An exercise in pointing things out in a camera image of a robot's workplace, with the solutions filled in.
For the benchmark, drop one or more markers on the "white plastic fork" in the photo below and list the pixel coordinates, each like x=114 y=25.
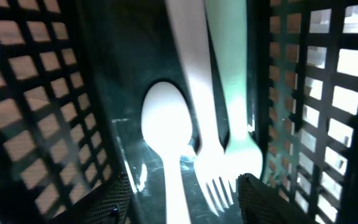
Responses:
x=188 y=22

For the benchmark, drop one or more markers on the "black plastic basket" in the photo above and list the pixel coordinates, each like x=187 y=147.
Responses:
x=74 y=75

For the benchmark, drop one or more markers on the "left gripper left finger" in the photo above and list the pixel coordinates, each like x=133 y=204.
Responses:
x=107 y=203

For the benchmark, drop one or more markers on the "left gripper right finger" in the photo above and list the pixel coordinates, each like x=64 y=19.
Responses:
x=261 y=204

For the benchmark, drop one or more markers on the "pale green plastic fork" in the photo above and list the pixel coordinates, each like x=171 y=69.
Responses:
x=227 y=21

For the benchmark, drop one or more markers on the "white plastic spoon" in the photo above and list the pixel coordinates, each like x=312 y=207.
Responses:
x=166 y=127

